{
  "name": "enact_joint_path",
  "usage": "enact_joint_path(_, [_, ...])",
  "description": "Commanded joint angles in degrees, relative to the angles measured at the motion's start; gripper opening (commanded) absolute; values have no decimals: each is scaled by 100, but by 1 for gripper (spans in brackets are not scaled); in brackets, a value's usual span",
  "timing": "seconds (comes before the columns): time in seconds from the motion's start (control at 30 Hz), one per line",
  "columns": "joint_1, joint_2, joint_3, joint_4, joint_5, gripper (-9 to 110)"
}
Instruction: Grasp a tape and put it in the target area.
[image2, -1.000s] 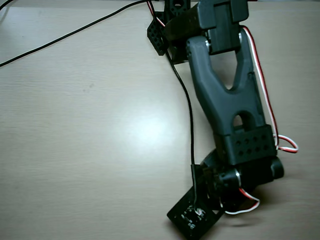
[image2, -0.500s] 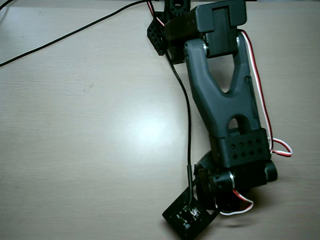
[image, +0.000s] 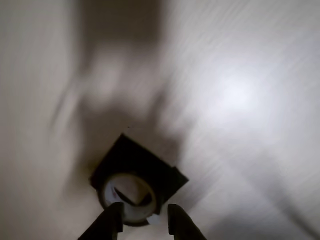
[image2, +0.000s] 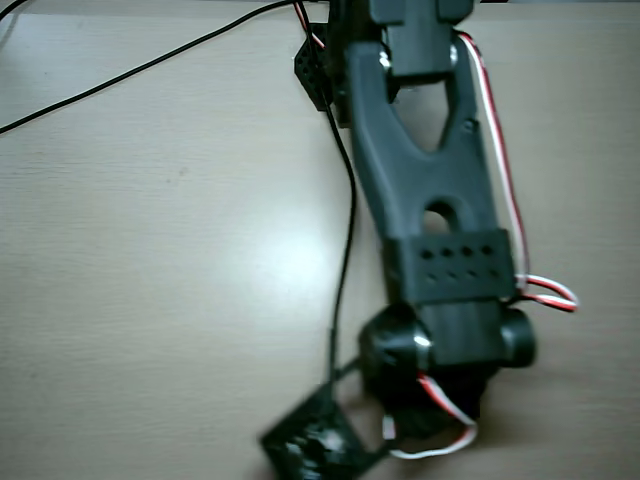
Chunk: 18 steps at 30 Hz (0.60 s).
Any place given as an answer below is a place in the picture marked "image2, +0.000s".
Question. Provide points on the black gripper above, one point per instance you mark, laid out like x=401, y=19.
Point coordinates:
x=421, y=421

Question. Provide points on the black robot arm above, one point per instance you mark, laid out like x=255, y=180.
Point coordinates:
x=425, y=175

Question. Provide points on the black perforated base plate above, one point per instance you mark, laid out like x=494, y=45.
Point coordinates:
x=307, y=65

